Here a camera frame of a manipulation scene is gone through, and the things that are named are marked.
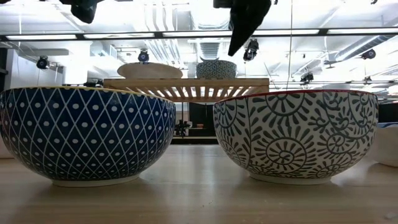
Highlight wooden slatted shelf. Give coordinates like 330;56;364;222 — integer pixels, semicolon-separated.
103;77;271;103

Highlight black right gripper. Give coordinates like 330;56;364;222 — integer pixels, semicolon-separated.
213;0;273;57

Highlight orange-inside teal geometric bowl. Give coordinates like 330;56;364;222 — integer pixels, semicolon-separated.
195;57;238;80

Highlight yellow-inside blue diamond bowl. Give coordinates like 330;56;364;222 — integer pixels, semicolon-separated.
0;86;177;188

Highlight white grey floral bowl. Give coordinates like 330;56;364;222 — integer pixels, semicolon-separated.
213;89;379;186

